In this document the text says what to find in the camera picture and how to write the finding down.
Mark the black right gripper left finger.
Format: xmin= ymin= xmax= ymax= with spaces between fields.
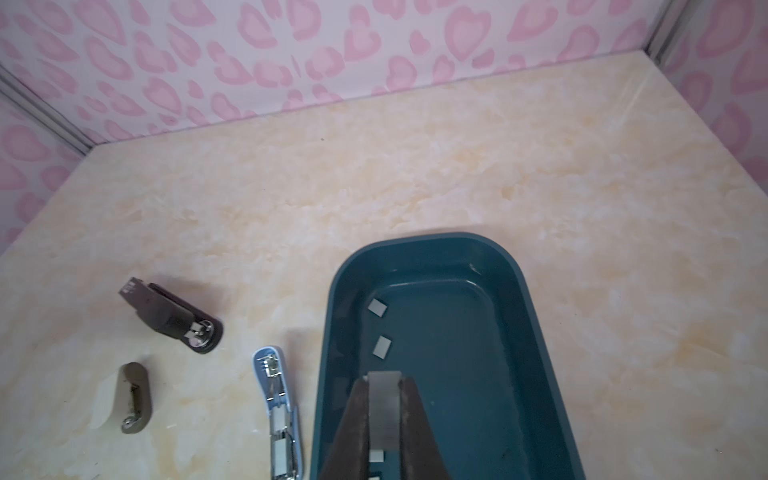
xmin=319 ymin=378 xmax=370 ymax=480

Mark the aluminium corner frame post left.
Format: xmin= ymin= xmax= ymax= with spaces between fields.
xmin=1 ymin=67 xmax=96 ymax=155

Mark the aluminium corner frame post right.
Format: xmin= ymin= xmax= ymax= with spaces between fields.
xmin=643 ymin=0 xmax=701 ymax=66

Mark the teal plastic tray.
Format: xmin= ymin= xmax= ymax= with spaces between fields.
xmin=309 ymin=232 xmax=584 ymax=479

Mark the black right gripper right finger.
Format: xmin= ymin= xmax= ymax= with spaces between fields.
xmin=400 ymin=377 xmax=451 ymax=480

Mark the silver staple strip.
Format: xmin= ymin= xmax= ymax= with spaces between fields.
xmin=369 ymin=449 xmax=385 ymax=463
xmin=367 ymin=299 xmax=388 ymax=318
xmin=367 ymin=371 xmax=402 ymax=452
xmin=372 ymin=336 xmax=392 ymax=360

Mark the aluminium corner frame post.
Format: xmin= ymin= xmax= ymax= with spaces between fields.
xmin=643 ymin=0 xmax=701 ymax=66
xmin=1 ymin=67 xmax=96 ymax=155

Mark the black long stapler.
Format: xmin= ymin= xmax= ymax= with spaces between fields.
xmin=119 ymin=277 xmax=224 ymax=354

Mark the light blue mini stapler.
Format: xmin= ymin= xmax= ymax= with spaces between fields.
xmin=252 ymin=346 xmax=303 ymax=479

